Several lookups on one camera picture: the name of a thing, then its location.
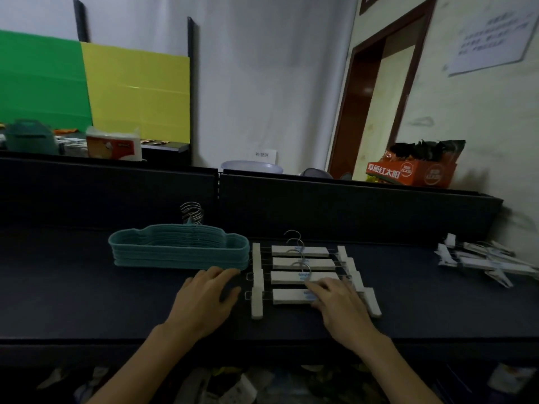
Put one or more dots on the person's right hand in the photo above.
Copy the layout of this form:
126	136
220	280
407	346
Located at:
345	315

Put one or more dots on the person's left hand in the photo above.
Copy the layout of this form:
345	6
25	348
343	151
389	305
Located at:
198	307

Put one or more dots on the stack of teal hangers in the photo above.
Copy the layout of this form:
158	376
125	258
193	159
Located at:
177	252

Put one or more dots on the person's right forearm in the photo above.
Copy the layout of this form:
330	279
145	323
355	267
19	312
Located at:
396	374

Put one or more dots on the person's left forearm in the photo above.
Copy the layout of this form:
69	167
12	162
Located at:
139	370

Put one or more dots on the black back panel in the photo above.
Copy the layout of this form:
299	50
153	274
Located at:
358	210

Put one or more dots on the black table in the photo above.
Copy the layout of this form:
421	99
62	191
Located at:
84	307

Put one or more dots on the grey round container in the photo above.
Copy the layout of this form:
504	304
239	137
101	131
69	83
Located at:
316	173

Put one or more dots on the lavender plastic basin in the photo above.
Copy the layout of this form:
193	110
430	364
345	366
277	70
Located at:
252	166

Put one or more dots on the orange snack carton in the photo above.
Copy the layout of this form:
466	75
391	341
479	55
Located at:
417	174

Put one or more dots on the small white label sign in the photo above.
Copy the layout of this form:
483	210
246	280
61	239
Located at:
263	155

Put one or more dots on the row of brown flat packets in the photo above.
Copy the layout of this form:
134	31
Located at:
155	142

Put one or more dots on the red tissue pack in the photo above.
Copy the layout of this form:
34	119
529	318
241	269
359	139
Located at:
113	147

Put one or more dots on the row of white small boxes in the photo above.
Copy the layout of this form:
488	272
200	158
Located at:
73	148

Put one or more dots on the orange snack packets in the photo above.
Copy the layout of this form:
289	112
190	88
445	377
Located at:
65	131

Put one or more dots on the grey wall shelf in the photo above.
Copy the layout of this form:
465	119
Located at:
168	147

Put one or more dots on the brown door frame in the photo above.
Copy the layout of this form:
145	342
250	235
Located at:
353	113

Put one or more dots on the yellow wall panel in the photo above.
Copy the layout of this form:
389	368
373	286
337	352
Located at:
134	92

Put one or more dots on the green wall panel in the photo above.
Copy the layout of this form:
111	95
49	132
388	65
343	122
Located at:
42	79

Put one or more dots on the white wall notice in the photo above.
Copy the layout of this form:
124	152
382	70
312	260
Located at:
492	42

